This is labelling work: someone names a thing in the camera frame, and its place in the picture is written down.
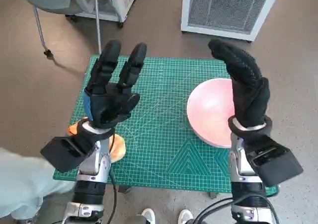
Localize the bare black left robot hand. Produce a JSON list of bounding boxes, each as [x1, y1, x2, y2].
[[83, 39, 148, 129]]

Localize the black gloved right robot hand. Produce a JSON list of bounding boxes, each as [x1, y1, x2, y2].
[[207, 39, 271, 129]]

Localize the pink bowl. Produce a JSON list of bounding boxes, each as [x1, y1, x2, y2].
[[186, 77, 237, 149]]

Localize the long striped toy bread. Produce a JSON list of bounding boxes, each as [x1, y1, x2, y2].
[[67, 123, 80, 137]]

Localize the round toy bread bun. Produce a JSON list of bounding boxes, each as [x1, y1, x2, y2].
[[108, 134, 126, 163]]

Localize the green cutting mat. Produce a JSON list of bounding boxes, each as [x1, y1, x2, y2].
[[52, 56, 278, 195]]

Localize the thin metal pole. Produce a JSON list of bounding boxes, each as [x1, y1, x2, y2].
[[93, 0, 103, 56]]

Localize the large white mesh cabinet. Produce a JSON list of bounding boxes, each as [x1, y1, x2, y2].
[[180, 0, 291, 42]]

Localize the person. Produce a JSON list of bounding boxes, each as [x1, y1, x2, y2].
[[0, 147, 75, 221]]

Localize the white shoe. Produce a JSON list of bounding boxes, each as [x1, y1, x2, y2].
[[141, 208, 156, 224], [178, 209, 194, 224]]

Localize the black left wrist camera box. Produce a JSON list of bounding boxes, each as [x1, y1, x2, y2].
[[40, 136, 96, 173]]

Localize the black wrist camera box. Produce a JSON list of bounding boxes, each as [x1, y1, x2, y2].
[[40, 136, 96, 173], [248, 134, 304, 188]]

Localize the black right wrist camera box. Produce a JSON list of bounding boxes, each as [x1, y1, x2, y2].
[[248, 134, 304, 188]]

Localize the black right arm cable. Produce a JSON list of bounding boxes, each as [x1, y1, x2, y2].
[[193, 193, 278, 224]]

